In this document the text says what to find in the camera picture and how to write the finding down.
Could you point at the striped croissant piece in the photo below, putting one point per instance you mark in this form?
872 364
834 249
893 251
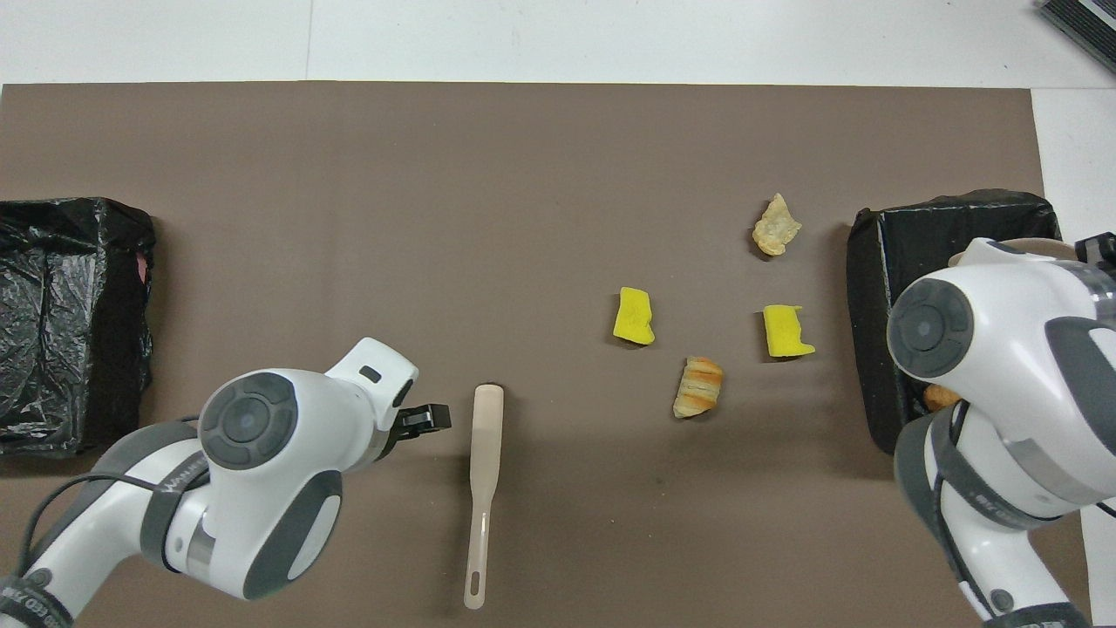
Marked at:
698 386

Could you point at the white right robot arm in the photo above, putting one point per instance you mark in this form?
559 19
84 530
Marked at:
1003 349

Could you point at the beige hand brush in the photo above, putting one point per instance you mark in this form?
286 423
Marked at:
486 436

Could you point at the pale flaky pastry piece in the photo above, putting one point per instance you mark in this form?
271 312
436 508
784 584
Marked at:
776 225

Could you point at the yellow sponge piece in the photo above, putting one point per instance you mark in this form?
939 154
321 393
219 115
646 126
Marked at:
787 330
634 316

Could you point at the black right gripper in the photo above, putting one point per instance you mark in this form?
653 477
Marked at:
1100 249

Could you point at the brown paper table mat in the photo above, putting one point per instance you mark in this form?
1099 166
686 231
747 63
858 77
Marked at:
261 174

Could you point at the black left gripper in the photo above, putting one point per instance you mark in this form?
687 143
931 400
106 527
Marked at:
390 439

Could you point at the black bag-lined trash bin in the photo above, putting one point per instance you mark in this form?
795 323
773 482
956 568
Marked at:
70 331
907 227

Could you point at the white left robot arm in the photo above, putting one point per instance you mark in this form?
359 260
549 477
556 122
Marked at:
261 471

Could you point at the dark ribbed object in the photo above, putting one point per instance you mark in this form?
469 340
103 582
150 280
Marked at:
1085 22

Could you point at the brown bread roll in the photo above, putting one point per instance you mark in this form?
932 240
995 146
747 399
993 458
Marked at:
942 397

